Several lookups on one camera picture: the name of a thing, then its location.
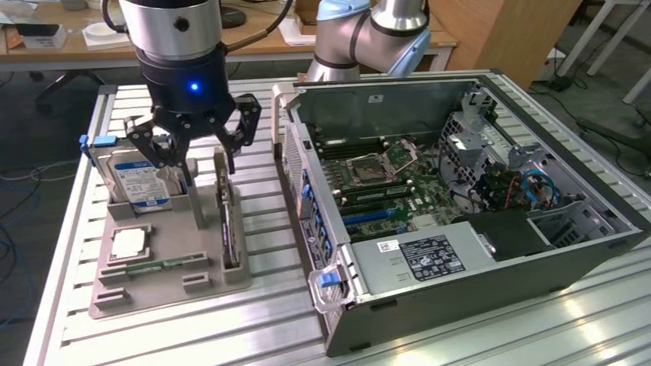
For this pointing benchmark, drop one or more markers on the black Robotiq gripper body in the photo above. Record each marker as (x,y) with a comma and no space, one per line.
(183,84)

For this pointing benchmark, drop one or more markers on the green graphics card with fan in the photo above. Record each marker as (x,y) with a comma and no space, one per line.
(227,228)

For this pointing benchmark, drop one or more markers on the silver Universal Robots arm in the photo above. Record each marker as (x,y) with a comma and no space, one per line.
(172,30)

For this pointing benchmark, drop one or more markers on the hard disk in blue caddy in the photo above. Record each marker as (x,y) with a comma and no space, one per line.
(132,187)

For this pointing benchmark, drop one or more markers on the black round lamp base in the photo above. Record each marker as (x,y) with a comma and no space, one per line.
(236,17)

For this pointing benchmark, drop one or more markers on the black chair base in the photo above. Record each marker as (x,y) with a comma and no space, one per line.
(56,85)
(610,131)

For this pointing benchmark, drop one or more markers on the grey printed parts rack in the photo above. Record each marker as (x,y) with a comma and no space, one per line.
(172,236)

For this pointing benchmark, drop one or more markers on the white paper stack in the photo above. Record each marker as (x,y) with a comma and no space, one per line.
(298,36)

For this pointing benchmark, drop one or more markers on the wooden desk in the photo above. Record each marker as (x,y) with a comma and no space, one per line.
(60,55)

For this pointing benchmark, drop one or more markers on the silver CPU chip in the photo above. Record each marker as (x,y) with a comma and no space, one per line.
(127,244)

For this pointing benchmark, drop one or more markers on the CPU socket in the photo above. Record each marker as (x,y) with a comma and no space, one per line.
(366,169)

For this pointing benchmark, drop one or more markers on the grey cup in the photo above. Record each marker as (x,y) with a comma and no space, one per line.
(74,4)

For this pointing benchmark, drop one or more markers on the white box with black top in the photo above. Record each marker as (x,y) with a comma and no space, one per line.
(40,40)

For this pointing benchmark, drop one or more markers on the green RAM stick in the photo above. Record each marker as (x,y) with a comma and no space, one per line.
(152,265)

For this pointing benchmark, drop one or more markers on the installed RAM stick with label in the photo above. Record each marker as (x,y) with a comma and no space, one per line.
(376,192)

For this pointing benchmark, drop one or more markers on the metal socket cover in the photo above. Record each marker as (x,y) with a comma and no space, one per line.
(404,150)

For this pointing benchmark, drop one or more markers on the blue expansion slot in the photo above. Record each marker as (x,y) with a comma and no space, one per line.
(371,216)

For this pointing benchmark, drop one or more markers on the green motherboard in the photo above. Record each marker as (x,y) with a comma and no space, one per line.
(427,183)

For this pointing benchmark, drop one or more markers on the perforated metal disk bay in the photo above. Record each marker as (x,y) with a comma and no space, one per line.
(458,129)

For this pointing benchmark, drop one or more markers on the blue case release latch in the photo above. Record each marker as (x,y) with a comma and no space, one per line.
(327,278)

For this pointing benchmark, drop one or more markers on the grey power supply unit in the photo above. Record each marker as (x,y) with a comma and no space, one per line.
(438,263)

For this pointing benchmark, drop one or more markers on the wooden cabinet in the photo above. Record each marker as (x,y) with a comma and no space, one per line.
(509,38)

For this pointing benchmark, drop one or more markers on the black power adapter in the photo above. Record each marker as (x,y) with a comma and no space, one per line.
(562,84)

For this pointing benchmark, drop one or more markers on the open black PC case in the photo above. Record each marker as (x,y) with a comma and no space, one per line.
(509,305)

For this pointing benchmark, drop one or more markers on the silver sheet metal disk bay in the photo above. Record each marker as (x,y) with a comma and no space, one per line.
(585,221)

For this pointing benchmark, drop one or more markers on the white table frame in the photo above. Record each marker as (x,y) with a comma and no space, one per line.
(583,45)

